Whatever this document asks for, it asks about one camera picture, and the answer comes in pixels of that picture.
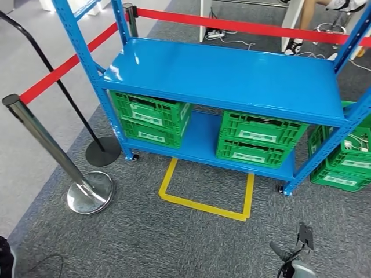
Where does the white power strip with plugs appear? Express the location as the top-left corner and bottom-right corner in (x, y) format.
(204, 28), (225, 41)

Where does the person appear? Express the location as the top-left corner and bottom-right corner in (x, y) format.
(282, 0), (367, 56)

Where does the green plastic crate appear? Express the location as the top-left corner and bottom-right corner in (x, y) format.
(309, 159), (371, 193)
(215, 138), (296, 170)
(219, 110), (311, 149)
(119, 115), (190, 151)
(110, 90), (193, 134)
(308, 100), (371, 170)

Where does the black barrier stanchion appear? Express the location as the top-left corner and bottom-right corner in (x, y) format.
(0, 10), (122, 167)

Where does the white cable bundle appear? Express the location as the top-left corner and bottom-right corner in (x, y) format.
(343, 132), (370, 152)

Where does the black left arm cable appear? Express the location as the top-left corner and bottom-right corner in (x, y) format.
(27, 254), (64, 278)

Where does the chrome stool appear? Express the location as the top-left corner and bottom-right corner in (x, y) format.
(313, 10), (348, 35)

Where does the blue metal shelf rack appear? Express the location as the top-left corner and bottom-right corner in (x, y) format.
(52, 0), (371, 197)

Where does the white desk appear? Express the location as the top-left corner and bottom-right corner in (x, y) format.
(199, 0), (308, 53)

